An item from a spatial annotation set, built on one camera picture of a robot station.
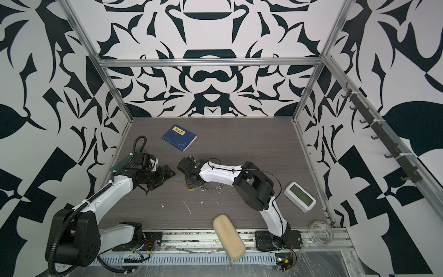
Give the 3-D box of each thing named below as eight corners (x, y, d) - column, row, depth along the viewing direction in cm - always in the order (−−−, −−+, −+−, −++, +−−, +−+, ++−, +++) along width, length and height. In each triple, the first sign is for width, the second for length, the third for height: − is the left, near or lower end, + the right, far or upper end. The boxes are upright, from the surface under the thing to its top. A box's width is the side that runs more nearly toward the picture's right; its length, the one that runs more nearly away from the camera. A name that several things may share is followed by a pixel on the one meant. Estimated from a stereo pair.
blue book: (162, 138, 112) (161, 136, 110) (176, 125, 119) (175, 123, 117) (184, 152, 105) (184, 150, 103) (198, 137, 112) (198, 135, 110)
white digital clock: (305, 215, 83) (309, 212, 79) (281, 192, 90) (283, 188, 86) (314, 205, 86) (318, 202, 82) (290, 183, 93) (293, 179, 89)
